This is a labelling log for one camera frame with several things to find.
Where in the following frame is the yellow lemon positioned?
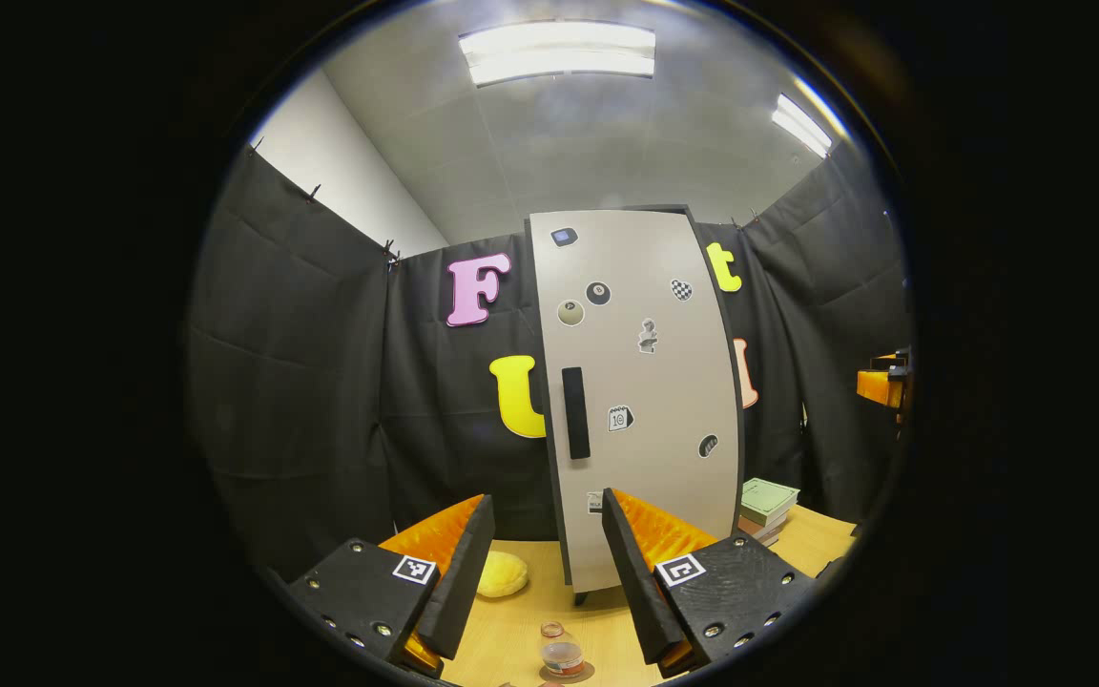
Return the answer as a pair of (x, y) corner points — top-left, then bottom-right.
(476, 552), (529, 599)

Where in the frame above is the dark grey cabinet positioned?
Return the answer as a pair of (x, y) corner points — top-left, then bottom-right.
(523, 203), (749, 608)

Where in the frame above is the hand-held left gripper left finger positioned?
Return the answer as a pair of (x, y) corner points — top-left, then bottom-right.
(287, 492), (497, 679)

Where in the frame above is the green book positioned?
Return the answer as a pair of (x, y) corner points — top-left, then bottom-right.
(740, 477), (800, 526)

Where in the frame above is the black cabinet door handle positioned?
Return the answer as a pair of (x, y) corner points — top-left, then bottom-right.
(562, 367), (592, 461)

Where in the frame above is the black backdrop cloth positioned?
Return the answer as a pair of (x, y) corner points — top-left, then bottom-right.
(189, 148), (913, 585)

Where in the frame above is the grey cabinet door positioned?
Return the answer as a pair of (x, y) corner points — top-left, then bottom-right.
(529, 210), (741, 594)

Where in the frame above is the narrow ceiling light panel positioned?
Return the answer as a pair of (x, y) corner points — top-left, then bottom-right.
(772, 93), (834, 159)

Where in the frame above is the clear bottle with red drink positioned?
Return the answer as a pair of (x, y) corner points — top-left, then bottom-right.
(540, 621), (586, 678)

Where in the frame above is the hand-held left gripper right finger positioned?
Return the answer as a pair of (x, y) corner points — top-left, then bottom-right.
(601, 486), (819, 678)

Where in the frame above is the large ceiling light panel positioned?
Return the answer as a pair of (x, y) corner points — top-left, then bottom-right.
(459, 21), (655, 88)

